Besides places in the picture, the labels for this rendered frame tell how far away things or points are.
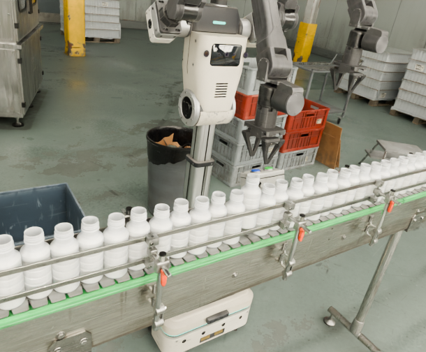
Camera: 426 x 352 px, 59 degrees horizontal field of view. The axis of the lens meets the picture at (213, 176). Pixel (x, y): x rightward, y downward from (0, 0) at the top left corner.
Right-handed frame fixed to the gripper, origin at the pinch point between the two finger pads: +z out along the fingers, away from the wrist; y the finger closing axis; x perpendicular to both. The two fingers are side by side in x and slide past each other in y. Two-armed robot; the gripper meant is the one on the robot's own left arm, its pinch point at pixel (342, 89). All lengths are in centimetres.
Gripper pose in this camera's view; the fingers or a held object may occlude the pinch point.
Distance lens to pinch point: 145.2
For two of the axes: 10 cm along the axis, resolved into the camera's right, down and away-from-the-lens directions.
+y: -5.3, -4.4, 7.2
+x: -8.4, 1.5, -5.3
